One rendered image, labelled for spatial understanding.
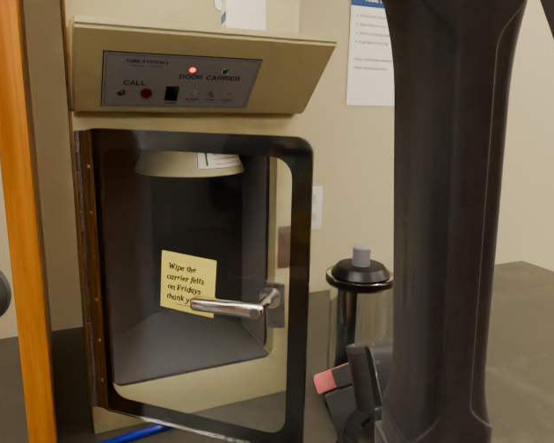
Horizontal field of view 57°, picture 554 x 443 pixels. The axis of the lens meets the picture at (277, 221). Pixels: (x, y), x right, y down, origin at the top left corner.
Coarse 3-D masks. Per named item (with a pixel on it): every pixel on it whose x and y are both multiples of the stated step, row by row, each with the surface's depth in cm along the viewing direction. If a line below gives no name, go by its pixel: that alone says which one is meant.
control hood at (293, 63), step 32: (96, 32) 54; (128, 32) 55; (160, 32) 56; (192, 32) 58; (224, 32) 59; (256, 32) 61; (96, 64) 58; (288, 64) 66; (320, 64) 68; (96, 96) 61; (256, 96) 69; (288, 96) 71
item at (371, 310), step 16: (336, 288) 78; (336, 304) 79; (352, 304) 77; (368, 304) 77; (384, 304) 78; (336, 320) 79; (352, 320) 77; (368, 320) 77; (384, 320) 79; (336, 336) 80; (352, 336) 78; (368, 336) 78; (384, 336) 80; (336, 352) 80; (352, 384) 80
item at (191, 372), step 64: (128, 192) 64; (192, 192) 61; (256, 192) 58; (128, 256) 66; (256, 256) 60; (128, 320) 68; (192, 320) 65; (256, 320) 62; (128, 384) 70; (192, 384) 67; (256, 384) 64
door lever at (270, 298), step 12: (264, 288) 60; (192, 300) 58; (204, 300) 58; (216, 300) 58; (228, 300) 58; (264, 300) 58; (276, 300) 60; (216, 312) 57; (228, 312) 57; (240, 312) 56; (252, 312) 56; (264, 312) 56
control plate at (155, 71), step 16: (112, 64) 58; (128, 64) 59; (144, 64) 59; (160, 64) 60; (176, 64) 61; (192, 64) 61; (208, 64) 62; (224, 64) 63; (240, 64) 64; (256, 64) 64; (112, 80) 60; (128, 80) 61; (144, 80) 61; (160, 80) 62; (176, 80) 63; (192, 80) 63; (208, 80) 64; (224, 80) 65; (240, 80) 66; (112, 96) 62; (128, 96) 63; (160, 96) 64; (192, 96) 66; (208, 96) 67; (224, 96) 67; (240, 96) 68
